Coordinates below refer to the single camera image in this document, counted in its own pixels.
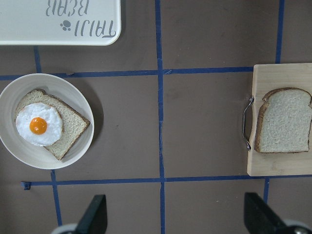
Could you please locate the bread slice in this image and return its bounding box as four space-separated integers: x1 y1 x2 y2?
254 87 312 153
15 89 90 160

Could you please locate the fried egg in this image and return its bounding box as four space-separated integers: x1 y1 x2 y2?
16 102 63 147

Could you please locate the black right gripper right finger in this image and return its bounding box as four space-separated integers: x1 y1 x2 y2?
244 193 287 234

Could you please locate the white round plate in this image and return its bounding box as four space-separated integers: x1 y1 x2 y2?
0 74 94 169

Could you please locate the wooden cutting board with handle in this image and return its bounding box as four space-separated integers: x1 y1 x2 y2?
247 63 312 176

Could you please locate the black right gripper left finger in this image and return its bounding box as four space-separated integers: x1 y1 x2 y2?
77 195 108 234

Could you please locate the cream tray with lettering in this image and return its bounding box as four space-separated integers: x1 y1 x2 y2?
0 0 121 46

